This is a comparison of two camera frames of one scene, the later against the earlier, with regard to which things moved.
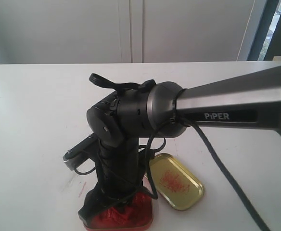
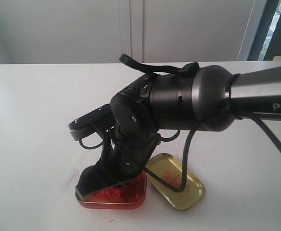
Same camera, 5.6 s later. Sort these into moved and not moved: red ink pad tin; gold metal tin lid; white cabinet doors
Moved: red ink pad tin
Not moved: white cabinet doors; gold metal tin lid
